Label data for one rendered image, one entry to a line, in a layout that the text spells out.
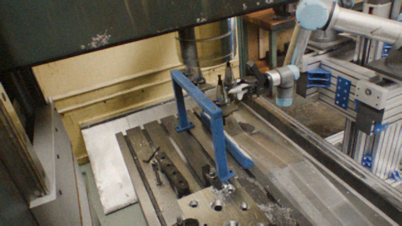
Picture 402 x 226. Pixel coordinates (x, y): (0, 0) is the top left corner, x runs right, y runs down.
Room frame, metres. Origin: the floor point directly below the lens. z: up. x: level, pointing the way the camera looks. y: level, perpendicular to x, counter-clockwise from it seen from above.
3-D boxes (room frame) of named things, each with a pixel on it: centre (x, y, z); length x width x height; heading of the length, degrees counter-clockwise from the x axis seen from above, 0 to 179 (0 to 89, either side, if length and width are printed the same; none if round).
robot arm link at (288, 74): (1.28, -0.41, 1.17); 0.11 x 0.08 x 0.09; 110
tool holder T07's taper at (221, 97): (1.04, -0.08, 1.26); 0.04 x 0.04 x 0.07
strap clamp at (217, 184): (0.87, -0.01, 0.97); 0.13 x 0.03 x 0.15; 20
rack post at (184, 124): (1.38, 0.10, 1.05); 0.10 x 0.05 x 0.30; 110
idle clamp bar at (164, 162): (0.99, 0.15, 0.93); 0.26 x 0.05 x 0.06; 25
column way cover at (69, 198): (0.64, 0.38, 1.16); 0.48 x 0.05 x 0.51; 20
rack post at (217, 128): (0.97, -0.05, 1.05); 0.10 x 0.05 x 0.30; 110
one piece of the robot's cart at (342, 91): (1.44, -0.77, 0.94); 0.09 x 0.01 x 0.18; 20
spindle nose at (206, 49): (0.79, -0.04, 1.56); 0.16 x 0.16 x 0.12
